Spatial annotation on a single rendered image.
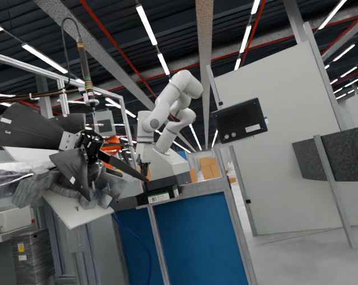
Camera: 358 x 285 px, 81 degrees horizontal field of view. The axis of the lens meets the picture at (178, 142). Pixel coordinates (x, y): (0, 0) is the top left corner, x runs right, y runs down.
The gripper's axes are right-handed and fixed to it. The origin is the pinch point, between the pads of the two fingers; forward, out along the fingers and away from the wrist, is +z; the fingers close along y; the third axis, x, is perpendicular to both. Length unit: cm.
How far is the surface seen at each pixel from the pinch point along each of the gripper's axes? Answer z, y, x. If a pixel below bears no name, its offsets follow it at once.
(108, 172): 1.4, 4.4, -19.4
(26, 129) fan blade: -19, 38, -34
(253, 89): -86, -174, 38
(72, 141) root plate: -14.8, 21.3, -27.6
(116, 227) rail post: 46, -29, -41
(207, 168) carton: 74, -732, -176
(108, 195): 11.8, 10.7, -13.5
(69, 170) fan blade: -4.0, 39.0, -6.8
